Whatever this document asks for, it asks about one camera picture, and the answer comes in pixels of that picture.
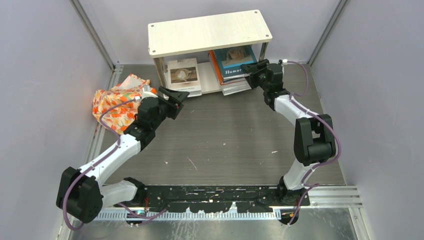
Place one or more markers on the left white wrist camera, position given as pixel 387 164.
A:
pixel 145 92

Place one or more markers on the afternoon tea book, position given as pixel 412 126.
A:
pixel 183 76

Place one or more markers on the palm leaf cover book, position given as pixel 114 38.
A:
pixel 236 83

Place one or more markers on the white two-tier shelf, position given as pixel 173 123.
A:
pixel 195 37

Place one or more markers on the aluminium rail frame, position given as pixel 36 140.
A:
pixel 320 196

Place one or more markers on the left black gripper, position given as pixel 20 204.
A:
pixel 173 103

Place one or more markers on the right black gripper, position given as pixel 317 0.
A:
pixel 261 65

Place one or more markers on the white grey cover book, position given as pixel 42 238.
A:
pixel 233 90

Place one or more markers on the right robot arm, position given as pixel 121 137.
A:
pixel 314 142

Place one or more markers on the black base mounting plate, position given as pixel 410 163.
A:
pixel 215 198

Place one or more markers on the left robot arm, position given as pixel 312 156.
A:
pixel 82 191

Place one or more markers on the teal cover book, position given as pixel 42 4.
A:
pixel 231 59

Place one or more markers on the orange floral cloth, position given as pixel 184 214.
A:
pixel 116 108

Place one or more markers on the orange good morning book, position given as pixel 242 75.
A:
pixel 221 80

